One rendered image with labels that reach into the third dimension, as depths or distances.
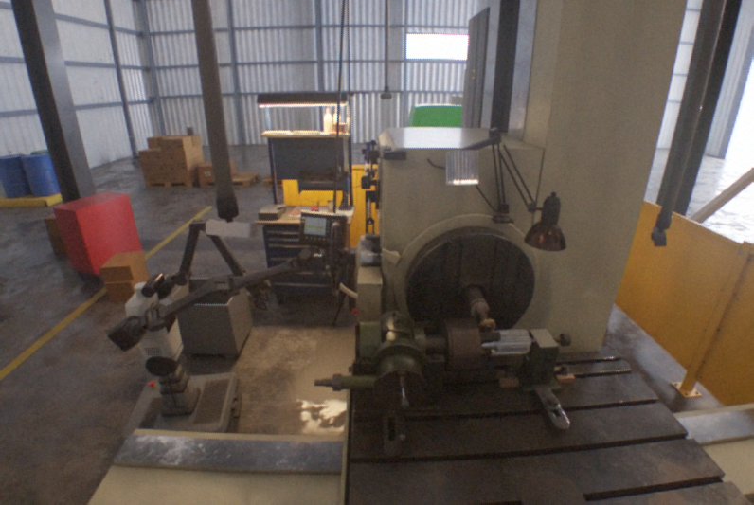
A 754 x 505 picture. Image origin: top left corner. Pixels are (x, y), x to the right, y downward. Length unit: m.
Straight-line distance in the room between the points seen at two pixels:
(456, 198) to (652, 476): 1.15
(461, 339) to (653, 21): 1.40
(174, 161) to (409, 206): 8.09
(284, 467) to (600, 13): 2.12
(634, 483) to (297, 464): 1.18
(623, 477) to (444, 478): 0.57
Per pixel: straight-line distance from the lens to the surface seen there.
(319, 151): 3.59
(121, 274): 4.48
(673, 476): 1.58
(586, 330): 2.09
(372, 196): 1.89
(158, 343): 2.26
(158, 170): 9.49
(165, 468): 1.84
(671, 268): 3.59
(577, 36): 1.59
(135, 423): 2.72
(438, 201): 1.46
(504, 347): 1.43
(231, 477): 1.72
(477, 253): 1.46
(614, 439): 1.57
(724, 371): 3.40
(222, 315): 3.01
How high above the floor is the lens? 2.10
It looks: 21 degrees down
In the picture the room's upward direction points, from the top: straight up
